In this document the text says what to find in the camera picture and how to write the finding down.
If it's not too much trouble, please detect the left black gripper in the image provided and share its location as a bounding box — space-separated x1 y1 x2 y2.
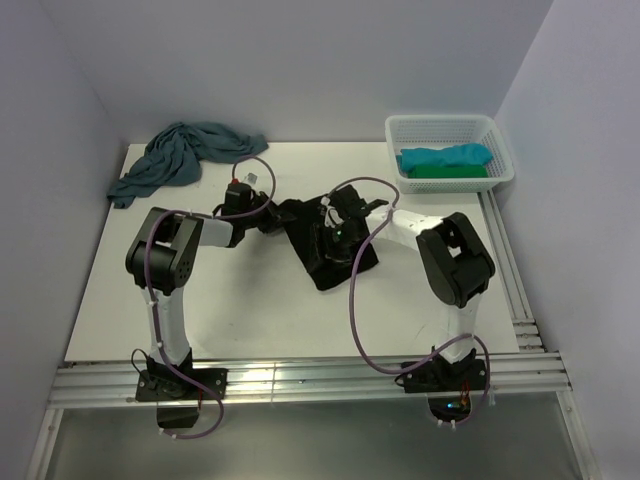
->
241 191 295 235

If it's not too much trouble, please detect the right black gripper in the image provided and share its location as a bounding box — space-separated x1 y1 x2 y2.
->
307 223 363 275

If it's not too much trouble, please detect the black t shirt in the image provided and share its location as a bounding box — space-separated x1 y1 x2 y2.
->
280 185 388 291

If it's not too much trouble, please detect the white plastic basket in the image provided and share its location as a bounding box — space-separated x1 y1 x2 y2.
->
385 114 515 194

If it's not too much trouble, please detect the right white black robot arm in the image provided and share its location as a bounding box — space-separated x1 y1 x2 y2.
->
317 181 496 391

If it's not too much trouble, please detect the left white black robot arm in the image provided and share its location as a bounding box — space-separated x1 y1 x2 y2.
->
125 179 293 401

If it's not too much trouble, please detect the grey blue crumpled t shirt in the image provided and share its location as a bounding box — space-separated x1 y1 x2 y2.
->
107 121 268 209

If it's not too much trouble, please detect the rolled green t shirt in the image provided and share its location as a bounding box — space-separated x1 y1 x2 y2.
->
407 165 488 179

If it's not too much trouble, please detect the rolled turquoise t shirt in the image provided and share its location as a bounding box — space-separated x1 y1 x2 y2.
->
396 143 494 172

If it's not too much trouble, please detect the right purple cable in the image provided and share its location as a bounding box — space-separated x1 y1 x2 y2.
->
329 177 491 430

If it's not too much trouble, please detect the purple cable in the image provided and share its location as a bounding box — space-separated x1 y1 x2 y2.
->
143 154 277 441
329 177 491 430

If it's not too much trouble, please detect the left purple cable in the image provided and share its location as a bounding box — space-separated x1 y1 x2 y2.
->
143 154 277 441

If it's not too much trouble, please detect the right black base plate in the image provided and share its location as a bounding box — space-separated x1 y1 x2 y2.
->
394 351 487 394

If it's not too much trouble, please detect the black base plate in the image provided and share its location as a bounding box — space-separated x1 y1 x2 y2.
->
394 351 487 394
135 367 229 402

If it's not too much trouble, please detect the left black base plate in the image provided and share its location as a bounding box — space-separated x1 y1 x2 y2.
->
135 367 229 402

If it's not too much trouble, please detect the aluminium rail frame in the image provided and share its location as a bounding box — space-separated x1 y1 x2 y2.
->
27 191 601 479

